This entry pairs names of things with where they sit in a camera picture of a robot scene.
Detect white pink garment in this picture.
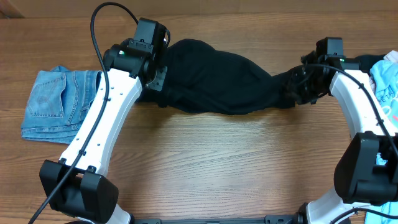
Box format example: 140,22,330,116
383,50,398,63

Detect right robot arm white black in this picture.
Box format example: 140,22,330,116
284,37,397,223

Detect black t-shirt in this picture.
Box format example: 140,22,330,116
139,39,295,115

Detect light blue garment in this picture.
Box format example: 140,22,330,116
364,60,397,224

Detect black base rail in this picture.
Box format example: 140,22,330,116
133,215,294,224

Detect folded blue jeans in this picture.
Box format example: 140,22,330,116
21,66,102,144

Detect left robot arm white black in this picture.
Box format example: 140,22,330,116
39,18,170,223

